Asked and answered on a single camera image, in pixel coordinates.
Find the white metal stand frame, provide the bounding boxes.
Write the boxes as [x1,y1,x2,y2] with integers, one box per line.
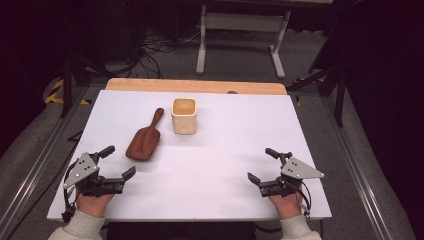
[195,4,292,80]

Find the black floor cables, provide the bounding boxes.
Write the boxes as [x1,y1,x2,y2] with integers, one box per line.
[124,28,202,80]

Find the yellow black floor tape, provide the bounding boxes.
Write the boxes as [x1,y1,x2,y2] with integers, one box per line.
[44,78,92,106]

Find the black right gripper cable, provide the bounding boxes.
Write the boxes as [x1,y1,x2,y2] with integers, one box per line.
[297,179,315,220]

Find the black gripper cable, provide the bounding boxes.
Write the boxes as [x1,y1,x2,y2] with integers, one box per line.
[297,179,315,220]
[61,162,80,224]

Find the person's left hand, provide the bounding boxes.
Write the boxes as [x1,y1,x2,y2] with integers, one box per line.
[75,191,115,219]

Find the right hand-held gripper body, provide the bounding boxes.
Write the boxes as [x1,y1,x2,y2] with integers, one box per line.
[259,151,326,198]

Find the cream square cup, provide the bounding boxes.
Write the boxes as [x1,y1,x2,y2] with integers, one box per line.
[170,97,198,136]

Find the person's right hand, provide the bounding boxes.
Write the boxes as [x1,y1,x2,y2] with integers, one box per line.
[267,191,304,221]

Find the brown wooden hairbrush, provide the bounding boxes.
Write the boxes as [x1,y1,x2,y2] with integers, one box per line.
[125,107,165,163]

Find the black tripod stand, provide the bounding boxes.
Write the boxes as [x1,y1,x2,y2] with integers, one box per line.
[59,56,111,119]
[286,63,348,128]

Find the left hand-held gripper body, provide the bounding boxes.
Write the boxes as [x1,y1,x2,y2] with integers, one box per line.
[63,151,126,198]

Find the aluminium floor rail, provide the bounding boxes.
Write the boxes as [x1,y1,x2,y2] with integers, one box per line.
[0,85,90,236]
[320,96,394,240]

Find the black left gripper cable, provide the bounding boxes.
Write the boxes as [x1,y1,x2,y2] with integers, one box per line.
[61,162,80,224]

